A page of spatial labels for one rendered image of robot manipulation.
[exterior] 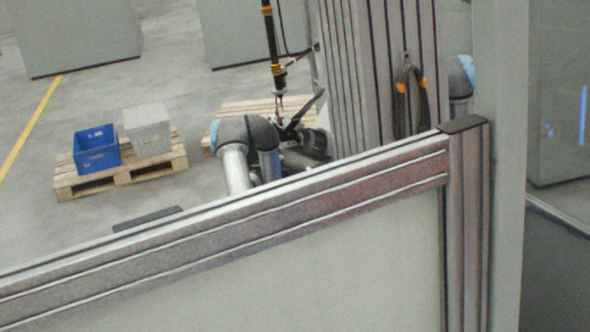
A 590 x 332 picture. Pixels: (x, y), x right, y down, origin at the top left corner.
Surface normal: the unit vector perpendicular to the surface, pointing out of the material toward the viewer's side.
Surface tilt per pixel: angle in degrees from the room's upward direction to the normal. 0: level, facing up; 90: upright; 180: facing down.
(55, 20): 90
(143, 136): 95
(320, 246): 89
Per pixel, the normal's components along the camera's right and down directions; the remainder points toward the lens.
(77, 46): 0.18, 0.40
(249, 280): 0.40, 0.33
